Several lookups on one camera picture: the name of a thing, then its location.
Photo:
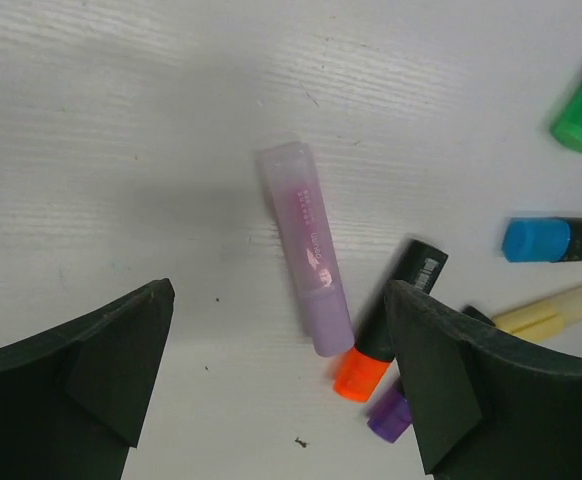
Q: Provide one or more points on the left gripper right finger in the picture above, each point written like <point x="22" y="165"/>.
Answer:
<point x="484" y="404"/>

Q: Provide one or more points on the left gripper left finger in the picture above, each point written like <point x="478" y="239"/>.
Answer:
<point x="74" y="398"/>

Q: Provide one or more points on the purple black highlighter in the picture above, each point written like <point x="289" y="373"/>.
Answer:
<point x="390" y="416"/>

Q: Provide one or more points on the orange black highlighter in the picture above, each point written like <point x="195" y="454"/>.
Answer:
<point x="365" y="364"/>

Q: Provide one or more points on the pastel lilac highlighter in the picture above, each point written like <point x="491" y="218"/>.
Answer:
<point x="292" y="182"/>

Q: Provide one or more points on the pastel yellow highlighter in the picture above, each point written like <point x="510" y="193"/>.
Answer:
<point x="544" y="318"/>

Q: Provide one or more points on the blue black highlighter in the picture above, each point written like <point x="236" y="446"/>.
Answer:
<point x="549" y="239"/>

